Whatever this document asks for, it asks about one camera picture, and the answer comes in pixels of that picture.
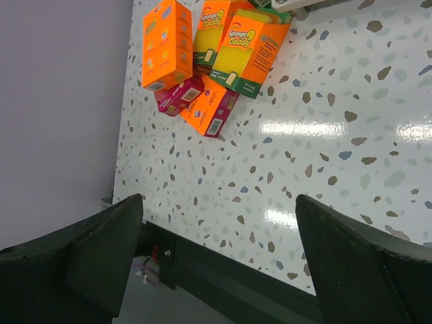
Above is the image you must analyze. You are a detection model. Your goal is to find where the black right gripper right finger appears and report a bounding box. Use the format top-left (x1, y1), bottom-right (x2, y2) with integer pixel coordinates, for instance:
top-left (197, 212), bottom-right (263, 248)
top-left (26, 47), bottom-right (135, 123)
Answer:
top-left (296, 194), bottom-right (431, 323)

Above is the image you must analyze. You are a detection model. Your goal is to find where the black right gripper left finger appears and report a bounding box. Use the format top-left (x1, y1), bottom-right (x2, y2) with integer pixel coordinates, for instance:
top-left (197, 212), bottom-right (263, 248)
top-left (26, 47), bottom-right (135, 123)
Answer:
top-left (1, 194), bottom-right (143, 323)

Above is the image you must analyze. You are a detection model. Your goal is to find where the orange magenta Scrub Mommy box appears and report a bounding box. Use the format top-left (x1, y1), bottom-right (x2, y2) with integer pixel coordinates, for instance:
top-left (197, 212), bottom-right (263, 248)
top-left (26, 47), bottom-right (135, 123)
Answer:
top-left (180, 74), bottom-right (239, 138)

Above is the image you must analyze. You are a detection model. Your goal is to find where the orange Scrub Daddy box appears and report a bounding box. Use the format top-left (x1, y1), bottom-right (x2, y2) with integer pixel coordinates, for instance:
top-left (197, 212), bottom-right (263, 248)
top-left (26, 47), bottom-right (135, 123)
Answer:
top-left (142, 1), bottom-right (193, 92)

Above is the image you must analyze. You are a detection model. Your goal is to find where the sponge daddy box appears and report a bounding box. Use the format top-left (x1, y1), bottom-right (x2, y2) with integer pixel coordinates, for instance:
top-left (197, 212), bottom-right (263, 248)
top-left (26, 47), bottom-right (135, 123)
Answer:
top-left (209, 9), bottom-right (291, 99)
top-left (193, 1), bottom-right (254, 68)

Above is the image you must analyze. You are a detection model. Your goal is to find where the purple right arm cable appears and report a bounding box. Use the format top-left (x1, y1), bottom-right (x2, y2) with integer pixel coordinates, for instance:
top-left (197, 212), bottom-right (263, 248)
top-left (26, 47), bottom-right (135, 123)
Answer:
top-left (134, 263), bottom-right (161, 286)

